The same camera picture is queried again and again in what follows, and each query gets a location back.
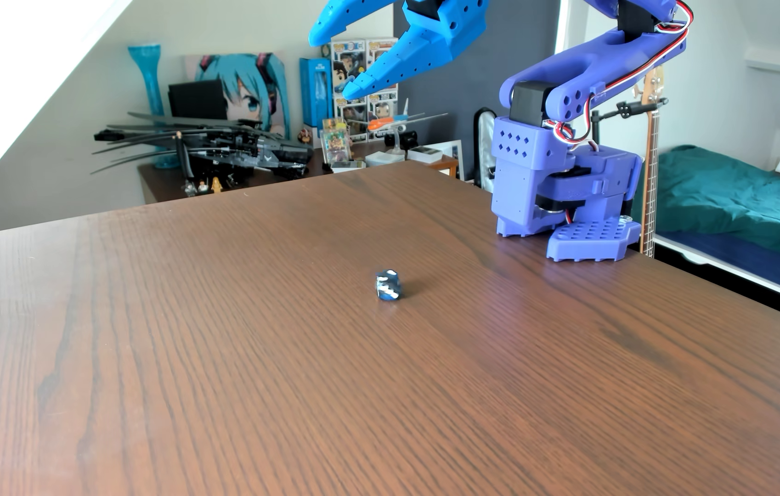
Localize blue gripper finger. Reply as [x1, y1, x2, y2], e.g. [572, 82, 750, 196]
[341, 30, 464, 102]
[308, 0, 402, 48]

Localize blue gripper body with servo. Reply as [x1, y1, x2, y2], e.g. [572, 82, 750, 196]
[400, 0, 492, 55]

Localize blue dice with white dots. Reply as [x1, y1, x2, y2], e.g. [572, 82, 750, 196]
[375, 269, 403, 303]

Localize purple robot arm with base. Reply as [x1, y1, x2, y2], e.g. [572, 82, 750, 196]
[490, 0, 695, 263]

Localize Funko Pop figure box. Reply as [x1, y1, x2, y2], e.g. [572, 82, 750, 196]
[327, 39, 368, 94]
[366, 37, 400, 92]
[333, 93, 369, 143]
[367, 86, 400, 142]

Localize orange white model airplane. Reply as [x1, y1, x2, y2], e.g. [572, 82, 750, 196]
[366, 98, 450, 157]

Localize tall blue product box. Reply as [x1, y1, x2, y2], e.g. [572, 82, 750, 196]
[299, 57, 333, 129]

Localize colourful card in clear holder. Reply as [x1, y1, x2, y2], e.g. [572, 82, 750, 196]
[320, 118, 354, 167]

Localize black rimmed oval object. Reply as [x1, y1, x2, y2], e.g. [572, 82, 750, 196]
[473, 107, 499, 193]

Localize teal haired anime poster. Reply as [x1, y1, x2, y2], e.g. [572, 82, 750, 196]
[183, 53, 292, 139]

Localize black model helicopter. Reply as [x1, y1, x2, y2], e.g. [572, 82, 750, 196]
[90, 112, 314, 197]

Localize black rectangular box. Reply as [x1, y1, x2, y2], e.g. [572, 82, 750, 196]
[168, 80, 229, 122]

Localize black guitar stand holder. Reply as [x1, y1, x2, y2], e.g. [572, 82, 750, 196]
[589, 96, 670, 146]

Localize tall blue glass vase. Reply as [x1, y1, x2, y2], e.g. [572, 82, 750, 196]
[128, 45, 181, 170]

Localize wooden bass guitar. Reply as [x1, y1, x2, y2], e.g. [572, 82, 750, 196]
[634, 65, 668, 259]

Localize bed with teal blanket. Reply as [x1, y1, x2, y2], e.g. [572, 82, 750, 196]
[634, 143, 780, 271]

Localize dark blue bed sheet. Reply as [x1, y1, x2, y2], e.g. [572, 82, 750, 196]
[655, 231, 780, 308]

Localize white picture frame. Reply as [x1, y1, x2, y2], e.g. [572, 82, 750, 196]
[430, 140, 466, 181]

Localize red white black servo cable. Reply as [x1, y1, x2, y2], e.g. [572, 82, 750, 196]
[545, 0, 695, 146]

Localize white bed frame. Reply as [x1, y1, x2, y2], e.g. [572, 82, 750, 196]
[652, 234, 780, 327]

